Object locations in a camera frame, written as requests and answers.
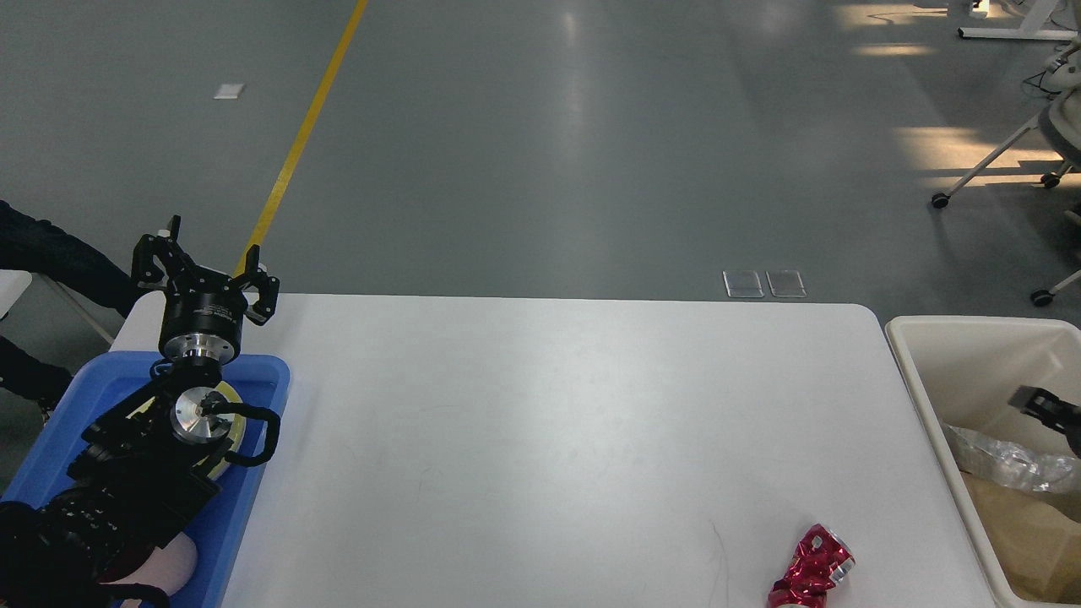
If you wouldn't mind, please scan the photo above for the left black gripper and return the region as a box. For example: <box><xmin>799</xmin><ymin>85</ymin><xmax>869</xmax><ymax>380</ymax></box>
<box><xmin>131</xmin><ymin>214</ymin><xmax>280</xmax><ymax>365</ymax></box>

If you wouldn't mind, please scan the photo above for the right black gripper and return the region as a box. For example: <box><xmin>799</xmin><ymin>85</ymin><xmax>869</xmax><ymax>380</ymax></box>
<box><xmin>1010</xmin><ymin>386</ymin><xmax>1081</xmax><ymax>458</ymax></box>

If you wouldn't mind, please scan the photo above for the aluminium foil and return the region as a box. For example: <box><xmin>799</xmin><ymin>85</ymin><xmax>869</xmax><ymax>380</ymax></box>
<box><xmin>940</xmin><ymin>424</ymin><xmax>1080</xmax><ymax>495</ymax></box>

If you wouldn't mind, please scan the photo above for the brown paper bag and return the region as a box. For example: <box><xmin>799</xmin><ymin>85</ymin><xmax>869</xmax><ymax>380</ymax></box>
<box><xmin>962</xmin><ymin>472</ymin><xmax>1080</xmax><ymax>605</ymax></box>

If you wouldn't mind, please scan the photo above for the yellow plastic plate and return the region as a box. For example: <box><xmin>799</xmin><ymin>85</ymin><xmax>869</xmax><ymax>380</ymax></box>
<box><xmin>138</xmin><ymin>382</ymin><xmax>246</xmax><ymax>481</ymax></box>

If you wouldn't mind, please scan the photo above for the red shiny wrapper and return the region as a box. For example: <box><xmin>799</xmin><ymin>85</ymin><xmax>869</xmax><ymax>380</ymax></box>
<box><xmin>765</xmin><ymin>524</ymin><xmax>855</xmax><ymax>607</ymax></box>

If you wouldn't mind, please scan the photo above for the pink mug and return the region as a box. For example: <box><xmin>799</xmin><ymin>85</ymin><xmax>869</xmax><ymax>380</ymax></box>
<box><xmin>96</xmin><ymin>534</ymin><xmax>198</xmax><ymax>597</ymax></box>

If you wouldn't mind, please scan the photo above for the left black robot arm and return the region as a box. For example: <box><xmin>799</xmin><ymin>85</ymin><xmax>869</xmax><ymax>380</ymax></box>
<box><xmin>3</xmin><ymin>216</ymin><xmax>281</xmax><ymax>607</ymax></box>

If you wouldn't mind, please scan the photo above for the beige waste bin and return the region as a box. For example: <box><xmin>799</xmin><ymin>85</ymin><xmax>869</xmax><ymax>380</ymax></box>
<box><xmin>888</xmin><ymin>316</ymin><xmax>1078</xmax><ymax>607</ymax></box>

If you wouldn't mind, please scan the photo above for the blue plastic tray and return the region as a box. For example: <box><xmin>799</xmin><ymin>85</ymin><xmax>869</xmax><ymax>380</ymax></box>
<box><xmin>0</xmin><ymin>351</ymin><xmax>293</xmax><ymax>608</ymax></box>

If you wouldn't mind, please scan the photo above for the white floor marker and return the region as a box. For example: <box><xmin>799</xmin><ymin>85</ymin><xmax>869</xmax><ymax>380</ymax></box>
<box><xmin>213</xmin><ymin>82</ymin><xmax>246</xmax><ymax>100</ymax></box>

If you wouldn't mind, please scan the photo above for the dark clothed person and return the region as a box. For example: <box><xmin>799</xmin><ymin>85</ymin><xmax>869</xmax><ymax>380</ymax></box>
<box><xmin>1</xmin><ymin>200</ymin><xmax>146</xmax><ymax>317</ymax></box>

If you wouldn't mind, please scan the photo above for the white office chair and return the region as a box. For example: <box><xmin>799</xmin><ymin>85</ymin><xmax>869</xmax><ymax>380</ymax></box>
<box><xmin>931</xmin><ymin>42</ymin><xmax>1081</xmax><ymax>307</ymax></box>

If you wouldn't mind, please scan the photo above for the clear floor plate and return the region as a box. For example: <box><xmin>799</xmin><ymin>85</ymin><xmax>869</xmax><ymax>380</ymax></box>
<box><xmin>722</xmin><ymin>270</ymin><xmax>764</xmax><ymax>299</ymax></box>
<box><xmin>765</xmin><ymin>269</ymin><xmax>808</xmax><ymax>299</ymax></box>

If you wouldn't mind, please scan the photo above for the white desk frame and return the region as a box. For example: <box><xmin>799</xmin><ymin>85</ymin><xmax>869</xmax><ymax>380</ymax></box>
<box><xmin>957</xmin><ymin>1</ymin><xmax>1076</xmax><ymax>42</ymax></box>

